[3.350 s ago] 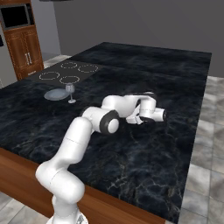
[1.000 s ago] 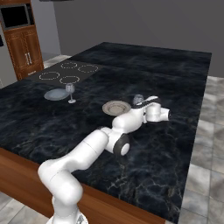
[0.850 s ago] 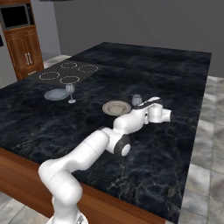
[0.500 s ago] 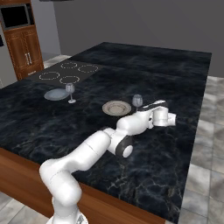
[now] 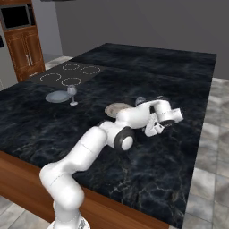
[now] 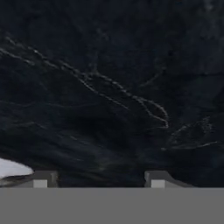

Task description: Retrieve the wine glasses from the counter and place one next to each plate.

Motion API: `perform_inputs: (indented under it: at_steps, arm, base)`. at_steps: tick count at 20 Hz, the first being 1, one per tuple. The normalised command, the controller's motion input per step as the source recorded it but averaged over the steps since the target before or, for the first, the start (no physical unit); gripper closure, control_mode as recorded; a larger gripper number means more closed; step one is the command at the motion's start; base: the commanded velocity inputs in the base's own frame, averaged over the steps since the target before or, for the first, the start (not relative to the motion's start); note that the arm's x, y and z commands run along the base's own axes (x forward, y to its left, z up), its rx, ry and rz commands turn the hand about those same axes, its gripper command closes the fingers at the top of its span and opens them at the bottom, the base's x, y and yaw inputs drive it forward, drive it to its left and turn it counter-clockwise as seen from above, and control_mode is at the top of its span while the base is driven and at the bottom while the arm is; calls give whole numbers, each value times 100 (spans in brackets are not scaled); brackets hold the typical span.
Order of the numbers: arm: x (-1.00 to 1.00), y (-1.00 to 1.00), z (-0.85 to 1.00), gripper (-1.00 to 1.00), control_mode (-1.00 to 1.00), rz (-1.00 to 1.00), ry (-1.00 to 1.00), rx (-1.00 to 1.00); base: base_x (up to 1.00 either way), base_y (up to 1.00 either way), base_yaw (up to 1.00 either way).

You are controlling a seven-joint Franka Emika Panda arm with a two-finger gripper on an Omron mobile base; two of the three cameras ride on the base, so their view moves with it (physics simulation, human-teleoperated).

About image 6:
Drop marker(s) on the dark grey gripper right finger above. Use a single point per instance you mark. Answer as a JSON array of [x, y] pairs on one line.
[[159, 178]]

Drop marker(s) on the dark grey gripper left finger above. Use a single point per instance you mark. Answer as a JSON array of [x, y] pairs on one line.
[[43, 178]]

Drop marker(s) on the white plate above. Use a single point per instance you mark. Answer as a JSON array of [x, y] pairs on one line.
[[13, 169]]

